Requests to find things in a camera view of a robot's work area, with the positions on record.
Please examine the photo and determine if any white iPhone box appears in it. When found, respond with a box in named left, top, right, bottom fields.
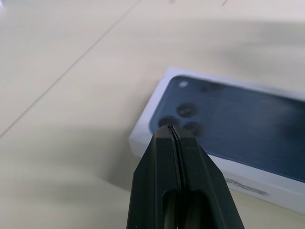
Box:
left=129, top=66, right=305, bottom=214

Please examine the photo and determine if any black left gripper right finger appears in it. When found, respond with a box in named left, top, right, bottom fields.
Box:
left=171, top=125, right=246, bottom=229

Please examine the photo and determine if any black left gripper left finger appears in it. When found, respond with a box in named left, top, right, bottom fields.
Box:
left=127, top=125, right=182, bottom=229

